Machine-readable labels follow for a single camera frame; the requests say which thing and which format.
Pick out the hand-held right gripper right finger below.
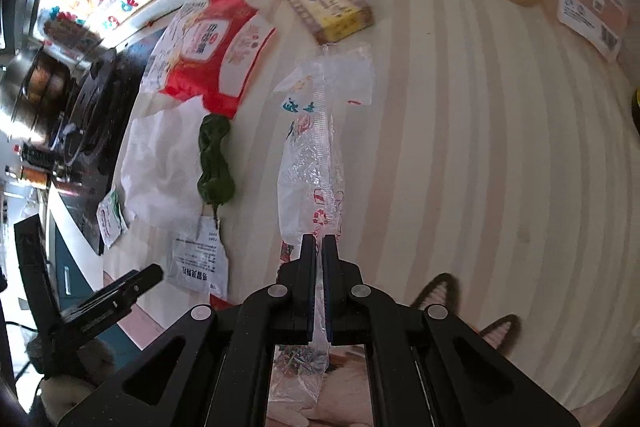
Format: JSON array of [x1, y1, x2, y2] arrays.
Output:
[[322, 235, 583, 427]]

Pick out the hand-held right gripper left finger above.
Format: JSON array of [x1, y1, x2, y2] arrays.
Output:
[[57, 233, 321, 427]]

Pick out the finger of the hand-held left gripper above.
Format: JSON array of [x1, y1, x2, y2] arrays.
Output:
[[117, 264, 165, 305], [102, 271, 141, 295]]

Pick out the clear printed plastic bag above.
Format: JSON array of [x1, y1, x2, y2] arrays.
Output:
[[272, 43, 375, 413]]

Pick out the red snack bag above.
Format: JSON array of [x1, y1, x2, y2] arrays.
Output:
[[141, 0, 277, 120]]

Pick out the person's left hand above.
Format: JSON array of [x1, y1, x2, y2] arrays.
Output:
[[25, 337, 118, 425]]

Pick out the blue stove cabinet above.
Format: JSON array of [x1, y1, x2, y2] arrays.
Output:
[[47, 202, 143, 353]]

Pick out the white printed packet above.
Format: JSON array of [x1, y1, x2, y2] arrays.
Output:
[[165, 214, 231, 300]]

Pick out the small white green sachet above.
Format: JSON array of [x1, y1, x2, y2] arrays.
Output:
[[96, 189, 130, 250]]

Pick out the white crumpled plastic bag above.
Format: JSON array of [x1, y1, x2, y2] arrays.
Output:
[[120, 99, 206, 233]]

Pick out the wrinkled green pepper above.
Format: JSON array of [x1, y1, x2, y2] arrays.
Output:
[[196, 113, 236, 253]]

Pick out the striped tablecloth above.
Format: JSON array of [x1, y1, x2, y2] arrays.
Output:
[[102, 0, 640, 413]]

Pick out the black gas stove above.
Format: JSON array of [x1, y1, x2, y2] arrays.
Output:
[[47, 39, 168, 258]]

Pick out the steel pot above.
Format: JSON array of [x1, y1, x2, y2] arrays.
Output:
[[0, 49, 66, 132]]

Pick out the yellow cardboard box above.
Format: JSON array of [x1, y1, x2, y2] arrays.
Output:
[[272, 0, 375, 45]]

